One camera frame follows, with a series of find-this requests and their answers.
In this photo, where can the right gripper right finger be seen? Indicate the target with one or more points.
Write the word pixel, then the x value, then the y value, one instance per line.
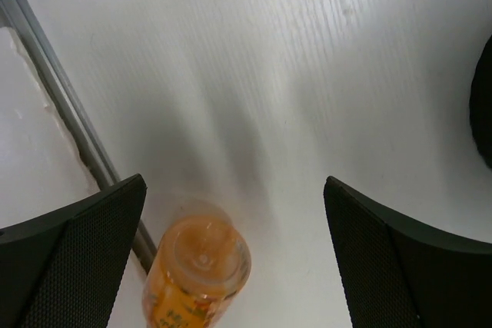
pixel 399 272

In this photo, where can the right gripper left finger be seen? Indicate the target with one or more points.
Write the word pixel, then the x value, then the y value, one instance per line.
pixel 64 268

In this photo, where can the black plastic waste bin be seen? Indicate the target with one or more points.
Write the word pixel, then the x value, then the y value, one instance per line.
pixel 480 109

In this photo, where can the orange juice bottle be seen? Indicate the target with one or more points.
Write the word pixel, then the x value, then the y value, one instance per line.
pixel 202 263

